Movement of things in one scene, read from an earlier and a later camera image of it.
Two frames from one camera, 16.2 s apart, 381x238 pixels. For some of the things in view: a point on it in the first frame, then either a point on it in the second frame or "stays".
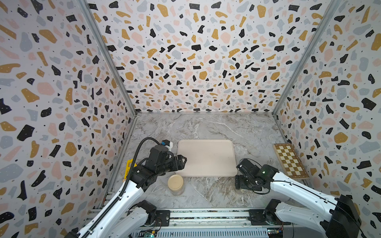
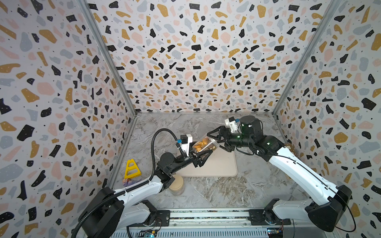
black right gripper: [238, 182] → [223, 131]
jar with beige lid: [175, 185] stays
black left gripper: [181, 164] → [195, 161]
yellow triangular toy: [128, 165] stays
